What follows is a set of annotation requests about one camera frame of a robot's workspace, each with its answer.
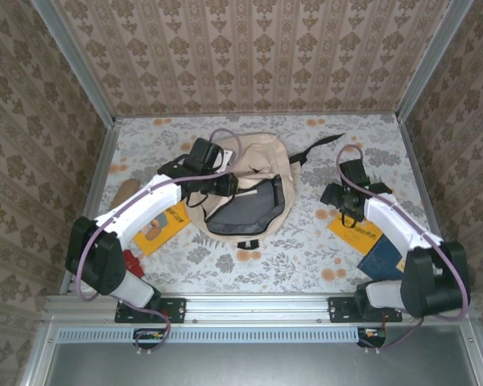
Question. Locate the navy book with yellow label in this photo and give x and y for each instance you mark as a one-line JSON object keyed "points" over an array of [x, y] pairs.
{"points": [[380, 257]]}

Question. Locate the yellow book with cartoon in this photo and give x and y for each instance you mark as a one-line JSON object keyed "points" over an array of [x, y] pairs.
{"points": [[161, 233]]}

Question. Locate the red case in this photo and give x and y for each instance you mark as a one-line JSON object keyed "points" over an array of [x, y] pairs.
{"points": [[133, 265]]}

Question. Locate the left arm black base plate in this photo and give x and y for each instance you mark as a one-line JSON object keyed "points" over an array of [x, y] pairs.
{"points": [[177, 309]]}

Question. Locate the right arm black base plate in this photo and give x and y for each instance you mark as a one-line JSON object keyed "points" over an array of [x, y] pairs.
{"points": [[338, 309]]}

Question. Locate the aluminium side rail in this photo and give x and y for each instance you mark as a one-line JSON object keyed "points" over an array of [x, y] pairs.
{"points": [[420, 181], [90, 201]]}

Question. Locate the wiring connector bundle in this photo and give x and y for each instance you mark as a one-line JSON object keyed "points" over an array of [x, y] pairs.
{"points": [[151, 335], [372, 335]]}

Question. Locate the right aluminium frame post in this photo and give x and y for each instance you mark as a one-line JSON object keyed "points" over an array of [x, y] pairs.
{"points": [[430, 60]]}

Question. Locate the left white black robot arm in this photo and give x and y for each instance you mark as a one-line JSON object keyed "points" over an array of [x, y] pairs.
{"points": [[145, 205]]}

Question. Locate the beige backpack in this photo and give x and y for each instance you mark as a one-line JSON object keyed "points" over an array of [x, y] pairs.
{"points": [[261, 153]]}

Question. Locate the right aluminium side rail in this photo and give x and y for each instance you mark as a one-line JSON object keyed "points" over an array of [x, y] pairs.
{"points": [[420, 181]]}

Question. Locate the left aluminium side rail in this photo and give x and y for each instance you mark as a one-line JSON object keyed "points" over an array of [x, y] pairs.
{"points": [[90, 201]]}

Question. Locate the aluminium front rail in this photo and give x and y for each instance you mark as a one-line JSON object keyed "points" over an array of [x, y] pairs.
{"points": [[257, 307]]}

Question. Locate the right wiring connector bundle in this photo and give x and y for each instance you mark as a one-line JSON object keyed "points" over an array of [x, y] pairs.
{"points": [[372, 335]]}

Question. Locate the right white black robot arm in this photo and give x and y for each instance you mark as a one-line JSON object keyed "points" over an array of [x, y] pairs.
{"points": [[390, 221]]}

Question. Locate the left wiring connector bundle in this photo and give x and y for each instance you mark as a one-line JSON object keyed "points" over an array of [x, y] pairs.
{"points": [[151, 335]]}

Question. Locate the left aluminium frame post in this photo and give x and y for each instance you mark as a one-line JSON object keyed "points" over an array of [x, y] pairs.
{"points": [[75, 60]]}

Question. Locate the aluminium frame post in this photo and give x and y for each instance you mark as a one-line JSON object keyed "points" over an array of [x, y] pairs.
{"points": [[430, 60], [75, 60]]}

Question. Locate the yellow book with text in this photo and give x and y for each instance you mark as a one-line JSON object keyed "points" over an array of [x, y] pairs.
{"points": [[362, 237]]}

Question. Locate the grey metal panel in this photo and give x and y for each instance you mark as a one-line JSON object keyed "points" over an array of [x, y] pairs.
{"points": [[265, 366]]}

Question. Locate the floral tablecloth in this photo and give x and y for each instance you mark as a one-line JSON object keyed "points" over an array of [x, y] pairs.
{"points": [[265, 273]]}

